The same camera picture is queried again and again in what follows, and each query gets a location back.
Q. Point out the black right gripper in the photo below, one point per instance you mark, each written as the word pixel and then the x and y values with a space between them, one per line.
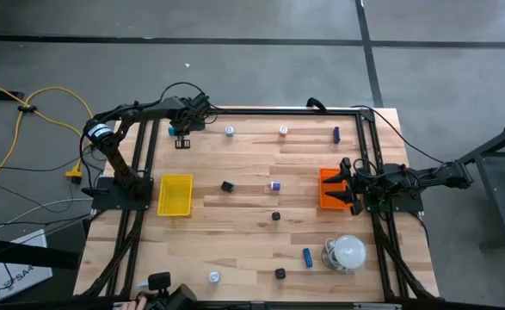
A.
pixel 361 187

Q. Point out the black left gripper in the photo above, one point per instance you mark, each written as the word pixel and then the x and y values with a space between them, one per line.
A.
pixel 192 113

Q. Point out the teal power bank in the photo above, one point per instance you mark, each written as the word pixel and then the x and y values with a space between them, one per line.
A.
pixel 172 130

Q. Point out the dark purple power bank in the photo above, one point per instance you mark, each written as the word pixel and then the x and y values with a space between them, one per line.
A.
pixel 336 135

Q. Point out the large black power adapter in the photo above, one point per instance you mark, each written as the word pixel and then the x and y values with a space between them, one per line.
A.
pixel 227 187

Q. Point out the purple white small spool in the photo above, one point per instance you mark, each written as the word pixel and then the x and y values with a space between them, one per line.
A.
pixel 275 186

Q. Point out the black small nut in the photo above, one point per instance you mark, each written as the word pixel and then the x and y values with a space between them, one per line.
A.
pixel 276 216

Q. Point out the red charger cube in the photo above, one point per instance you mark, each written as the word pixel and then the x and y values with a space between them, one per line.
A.
pixel 282 131

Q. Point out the black charger cube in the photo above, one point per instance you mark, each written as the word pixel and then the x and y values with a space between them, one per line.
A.
pixel 280 273

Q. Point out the white charger cube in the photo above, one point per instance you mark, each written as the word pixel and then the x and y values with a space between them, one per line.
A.
pixel 214 277

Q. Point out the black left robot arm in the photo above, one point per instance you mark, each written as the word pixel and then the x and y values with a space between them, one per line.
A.
pixel 149 113

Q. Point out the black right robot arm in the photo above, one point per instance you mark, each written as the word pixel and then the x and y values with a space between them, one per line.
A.
pixel 441 172

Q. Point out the orange plastic basket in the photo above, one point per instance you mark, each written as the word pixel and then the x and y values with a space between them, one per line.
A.
pixel 327 188

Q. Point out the yellow plastic basket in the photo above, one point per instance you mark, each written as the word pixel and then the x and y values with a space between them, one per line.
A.
pixel 174 194

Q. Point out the white dome lamp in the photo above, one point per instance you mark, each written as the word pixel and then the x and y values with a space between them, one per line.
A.
pixel 350 252

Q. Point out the black metal stand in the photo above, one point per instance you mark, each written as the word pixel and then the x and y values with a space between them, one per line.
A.
pixel 493 172

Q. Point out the black device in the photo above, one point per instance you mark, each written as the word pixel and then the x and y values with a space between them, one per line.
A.
pixel 183 297

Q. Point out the person's hand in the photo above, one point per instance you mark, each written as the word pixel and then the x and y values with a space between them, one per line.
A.
pixel 131 305

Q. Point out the black beam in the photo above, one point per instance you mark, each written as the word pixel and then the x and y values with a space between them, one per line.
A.
pixel 20 254

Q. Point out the white printed box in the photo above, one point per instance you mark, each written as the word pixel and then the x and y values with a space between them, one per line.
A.
pixel 24 275

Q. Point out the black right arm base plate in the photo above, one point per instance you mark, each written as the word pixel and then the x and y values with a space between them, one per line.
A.
pixel 411 202

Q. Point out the black frame clamp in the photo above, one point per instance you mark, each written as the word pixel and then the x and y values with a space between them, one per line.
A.
pixel 314 102

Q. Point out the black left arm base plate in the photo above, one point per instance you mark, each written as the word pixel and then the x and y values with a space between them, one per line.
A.
pixel 106 200

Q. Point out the black aluminium frame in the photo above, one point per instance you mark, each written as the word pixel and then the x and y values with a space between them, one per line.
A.
pixel 278 111

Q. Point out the silver metal bracket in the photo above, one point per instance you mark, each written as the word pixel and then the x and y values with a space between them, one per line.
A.
pixel 377 306

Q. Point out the black camera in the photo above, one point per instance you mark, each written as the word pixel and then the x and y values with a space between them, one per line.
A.
pixel 159 280

